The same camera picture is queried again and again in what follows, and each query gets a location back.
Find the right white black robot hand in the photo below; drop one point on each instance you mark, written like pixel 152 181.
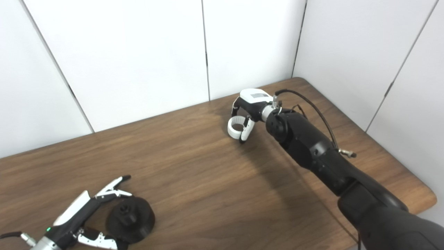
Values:
pixel 256 99

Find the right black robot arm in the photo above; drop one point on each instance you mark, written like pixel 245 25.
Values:
pixel 312 146

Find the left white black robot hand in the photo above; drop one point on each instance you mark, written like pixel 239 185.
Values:
pixel 73 211

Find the round black stepped part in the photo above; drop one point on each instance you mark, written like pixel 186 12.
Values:
pixel 138 218

